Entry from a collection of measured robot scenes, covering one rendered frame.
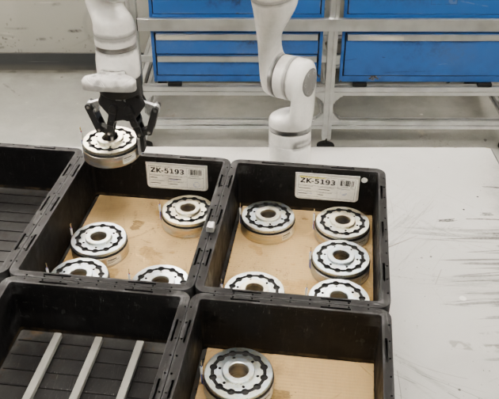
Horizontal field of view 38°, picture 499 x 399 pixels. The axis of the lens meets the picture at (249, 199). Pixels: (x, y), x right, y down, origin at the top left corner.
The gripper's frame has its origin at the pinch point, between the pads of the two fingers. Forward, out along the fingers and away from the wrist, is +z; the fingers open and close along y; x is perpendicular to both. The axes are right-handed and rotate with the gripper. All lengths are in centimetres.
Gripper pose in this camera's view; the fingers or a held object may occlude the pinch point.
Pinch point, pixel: (127, 144)
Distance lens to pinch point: 137.2
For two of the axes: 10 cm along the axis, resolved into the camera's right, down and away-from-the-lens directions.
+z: 0.1, 8.2, 5.7
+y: -9.9, -0.6, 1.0
